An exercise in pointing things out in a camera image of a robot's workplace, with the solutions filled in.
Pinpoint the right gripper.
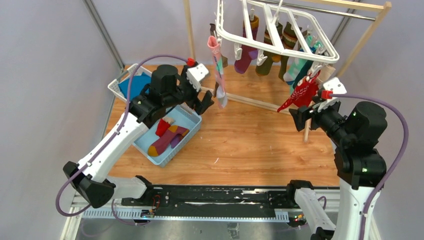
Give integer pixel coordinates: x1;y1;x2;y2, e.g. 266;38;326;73
289;93;352;142

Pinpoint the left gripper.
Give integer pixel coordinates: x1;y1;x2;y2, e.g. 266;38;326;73
164;66;215;115

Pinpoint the purple striped sock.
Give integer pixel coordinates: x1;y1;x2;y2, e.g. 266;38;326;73
147;125;190;157

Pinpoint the red and cream sock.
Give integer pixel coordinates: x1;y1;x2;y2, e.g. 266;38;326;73
155;116;175;137

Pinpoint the white clip sock hanger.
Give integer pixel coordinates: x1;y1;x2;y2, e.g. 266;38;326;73
210;0;340;76

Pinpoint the pink patterned sock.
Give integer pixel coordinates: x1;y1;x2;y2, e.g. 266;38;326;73
207;35;228;109

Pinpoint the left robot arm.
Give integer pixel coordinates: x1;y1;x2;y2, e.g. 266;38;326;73
63;62;214;209

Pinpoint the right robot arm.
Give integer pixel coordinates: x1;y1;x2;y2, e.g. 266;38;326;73
285;101;388;240

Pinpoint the red patterned sock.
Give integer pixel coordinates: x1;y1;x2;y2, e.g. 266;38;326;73
277;70;321;113

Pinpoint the light blue plastic basket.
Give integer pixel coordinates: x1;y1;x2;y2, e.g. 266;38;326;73
133;105;202;168

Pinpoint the teal and white sock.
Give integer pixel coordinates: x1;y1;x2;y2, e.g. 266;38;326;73
283;35;321;95

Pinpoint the maroon striped sock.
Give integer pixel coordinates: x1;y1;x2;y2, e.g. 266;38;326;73
234;15;259;74

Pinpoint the blue cloth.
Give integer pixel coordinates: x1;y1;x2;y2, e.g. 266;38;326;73
118;73;151;100

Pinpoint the olive striped sock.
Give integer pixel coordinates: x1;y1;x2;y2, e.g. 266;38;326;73
255;21;306;82

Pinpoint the white plastic basket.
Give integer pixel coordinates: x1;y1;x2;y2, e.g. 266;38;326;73
107;63;152;102

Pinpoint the wooden drying rack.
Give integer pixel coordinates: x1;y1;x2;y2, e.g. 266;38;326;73
182;0;392;144

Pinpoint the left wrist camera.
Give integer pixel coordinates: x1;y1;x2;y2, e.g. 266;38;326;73
186;63;210;93

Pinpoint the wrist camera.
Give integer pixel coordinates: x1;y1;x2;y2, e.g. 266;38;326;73
186;63;210;93
313;77;347;112

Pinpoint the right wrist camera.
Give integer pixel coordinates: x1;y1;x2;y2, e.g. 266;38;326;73
313;77;347;112

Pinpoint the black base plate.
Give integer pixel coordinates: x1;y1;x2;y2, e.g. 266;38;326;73
120;185;301;222

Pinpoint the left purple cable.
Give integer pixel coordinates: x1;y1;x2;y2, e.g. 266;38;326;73
54;54;196;227

